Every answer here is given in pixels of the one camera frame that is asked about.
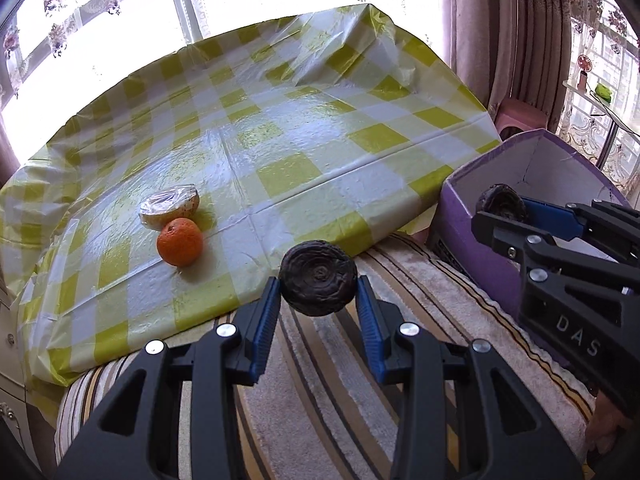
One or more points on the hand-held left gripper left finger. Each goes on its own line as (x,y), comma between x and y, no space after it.
(262,325)

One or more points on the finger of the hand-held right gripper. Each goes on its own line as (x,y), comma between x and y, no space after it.
(555,220)
(505,240)

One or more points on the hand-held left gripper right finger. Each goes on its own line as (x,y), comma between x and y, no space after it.
(370,330)

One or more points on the small dark wrinkled fruit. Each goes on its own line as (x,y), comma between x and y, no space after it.
(500,202)

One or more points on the purple cardboard box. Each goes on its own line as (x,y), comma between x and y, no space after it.
(465,260)

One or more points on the round dark wrinkled fruit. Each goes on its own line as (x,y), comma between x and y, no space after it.
(317,277)

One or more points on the person's right hand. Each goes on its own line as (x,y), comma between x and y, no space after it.
(607,427)

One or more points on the striped beige towel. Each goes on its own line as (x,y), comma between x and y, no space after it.
(325,410)

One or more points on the sheer floral lace curtain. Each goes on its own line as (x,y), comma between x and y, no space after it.
(100,5)
(575,130)

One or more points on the pink plastic stool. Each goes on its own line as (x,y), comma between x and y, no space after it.
(520,115)

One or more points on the glass side table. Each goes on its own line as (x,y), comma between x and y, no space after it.
(612,125)

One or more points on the medium orange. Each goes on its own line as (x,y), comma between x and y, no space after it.
(180,242)

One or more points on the green object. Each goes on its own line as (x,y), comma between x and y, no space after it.
(604,93)

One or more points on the plastic-wrapped pale fruit half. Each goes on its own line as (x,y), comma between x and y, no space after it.
(167,205)

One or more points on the small desk fan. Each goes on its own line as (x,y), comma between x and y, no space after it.
(584,67)

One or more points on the plain pink curtain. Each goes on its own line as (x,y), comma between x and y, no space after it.
(500,35)

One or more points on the yellow checked plastic tablecloth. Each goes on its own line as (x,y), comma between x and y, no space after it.
(300,125)

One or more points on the white cabinet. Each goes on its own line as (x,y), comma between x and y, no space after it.
(10,360)

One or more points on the white window frame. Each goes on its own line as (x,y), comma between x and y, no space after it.
(182,15)

